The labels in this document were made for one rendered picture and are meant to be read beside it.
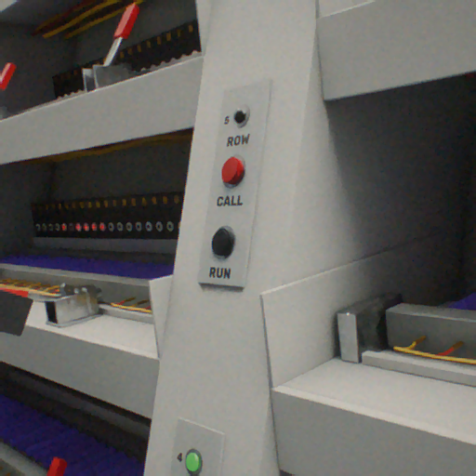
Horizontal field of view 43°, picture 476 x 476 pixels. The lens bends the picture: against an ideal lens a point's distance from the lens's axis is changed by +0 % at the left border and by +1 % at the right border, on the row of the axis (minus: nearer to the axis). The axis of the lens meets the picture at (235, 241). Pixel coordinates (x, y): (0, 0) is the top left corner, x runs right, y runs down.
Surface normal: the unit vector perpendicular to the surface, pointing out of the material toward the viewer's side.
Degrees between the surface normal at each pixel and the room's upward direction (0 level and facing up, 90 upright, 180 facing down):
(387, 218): 90
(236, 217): 90
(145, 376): 110
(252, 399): 90
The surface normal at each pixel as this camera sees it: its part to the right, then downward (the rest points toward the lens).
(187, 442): -0.71, -0.17
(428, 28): -0.72, 0.17
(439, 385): -0.11, -0.99
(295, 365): 0.69, 0.01
